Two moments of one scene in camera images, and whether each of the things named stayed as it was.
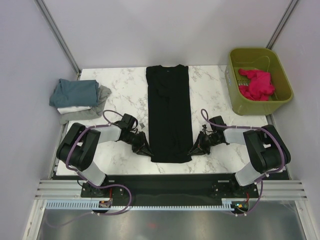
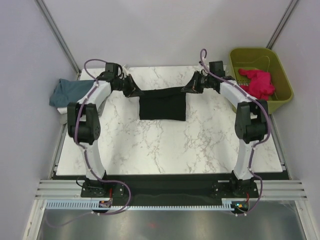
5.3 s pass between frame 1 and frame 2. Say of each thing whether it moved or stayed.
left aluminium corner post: stayed
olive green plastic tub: stayed
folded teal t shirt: stayed
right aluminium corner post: stayed
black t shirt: moved
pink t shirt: stayed
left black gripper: moved
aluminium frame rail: stayed
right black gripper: moved
